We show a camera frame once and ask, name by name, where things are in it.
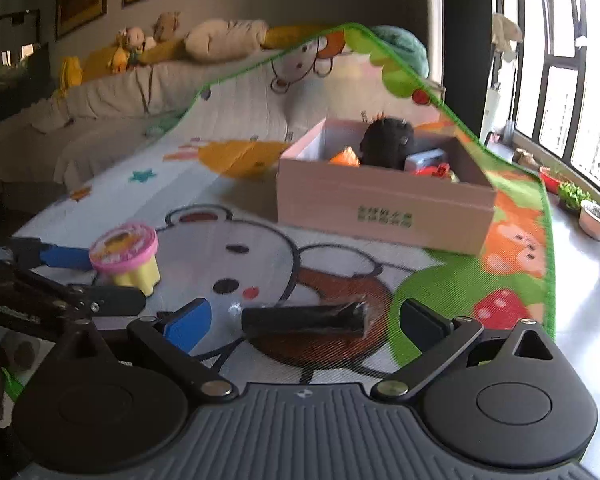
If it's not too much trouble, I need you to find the pink cardboard box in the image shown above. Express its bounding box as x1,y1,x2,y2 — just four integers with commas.
276,117,497,256

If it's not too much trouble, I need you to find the orange plastic toy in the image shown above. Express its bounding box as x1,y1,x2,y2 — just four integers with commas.
328,146,359,166

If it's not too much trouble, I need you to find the cartoon play mat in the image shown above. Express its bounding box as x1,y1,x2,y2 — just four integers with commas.
0,22,557,428

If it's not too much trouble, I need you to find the beige covered sofa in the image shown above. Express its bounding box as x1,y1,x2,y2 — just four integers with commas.
0,25,331,211

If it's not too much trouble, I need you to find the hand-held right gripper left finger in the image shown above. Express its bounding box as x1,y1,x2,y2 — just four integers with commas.
55,297,238,402

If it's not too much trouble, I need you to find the green leafy herb plant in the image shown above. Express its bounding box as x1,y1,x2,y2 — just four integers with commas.
557,182,586,211

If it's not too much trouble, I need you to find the red plastic toy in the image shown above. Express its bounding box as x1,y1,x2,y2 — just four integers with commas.
412,162,453,179

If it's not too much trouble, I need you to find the black plush toy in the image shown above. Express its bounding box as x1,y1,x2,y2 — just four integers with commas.
359,116,415,170

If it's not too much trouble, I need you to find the green plush cushion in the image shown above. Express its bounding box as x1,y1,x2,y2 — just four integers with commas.
370,25,429,78

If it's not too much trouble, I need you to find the black bar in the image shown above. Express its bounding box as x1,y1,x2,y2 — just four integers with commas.
228,300,370,339

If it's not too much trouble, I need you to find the hanging cream cloth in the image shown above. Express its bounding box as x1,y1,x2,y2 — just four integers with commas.
492,12,523,63

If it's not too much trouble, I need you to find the white and blue block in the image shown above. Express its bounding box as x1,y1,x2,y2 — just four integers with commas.
404,149,446,171

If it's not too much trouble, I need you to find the black framed window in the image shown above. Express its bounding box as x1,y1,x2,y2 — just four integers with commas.
495,0,600,211

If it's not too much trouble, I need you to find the short yellow cushion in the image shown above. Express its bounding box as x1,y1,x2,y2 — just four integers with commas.
262,24,326,50

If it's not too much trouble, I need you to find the long yellow cushion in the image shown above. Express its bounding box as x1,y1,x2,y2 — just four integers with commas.
82,40,188,81

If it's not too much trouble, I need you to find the pink lidded yellow toy cup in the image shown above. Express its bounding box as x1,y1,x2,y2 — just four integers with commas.
89,222,161,296

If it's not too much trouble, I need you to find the white floor appliance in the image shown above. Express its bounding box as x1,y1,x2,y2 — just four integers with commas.
482,87,501,136

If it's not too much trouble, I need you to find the yellow plush toy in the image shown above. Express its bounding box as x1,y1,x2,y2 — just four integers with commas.
55,56,83,97

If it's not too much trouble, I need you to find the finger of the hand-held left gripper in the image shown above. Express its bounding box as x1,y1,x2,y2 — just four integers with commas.
55,282,147,318
10,237,93,272

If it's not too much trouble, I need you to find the brown plush animal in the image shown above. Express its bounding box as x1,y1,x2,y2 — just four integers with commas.
152,11,182,43

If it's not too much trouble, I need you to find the red flower pot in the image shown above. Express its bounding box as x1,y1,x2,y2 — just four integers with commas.
539,166,563,195

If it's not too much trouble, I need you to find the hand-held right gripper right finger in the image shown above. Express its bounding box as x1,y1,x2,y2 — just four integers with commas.
371,299,563,403

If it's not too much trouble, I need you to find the plush doll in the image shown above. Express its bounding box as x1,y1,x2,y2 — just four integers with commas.
107,26,146,72

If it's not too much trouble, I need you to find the pink and white bowl pot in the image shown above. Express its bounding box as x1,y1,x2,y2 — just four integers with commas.
578,200,600,242

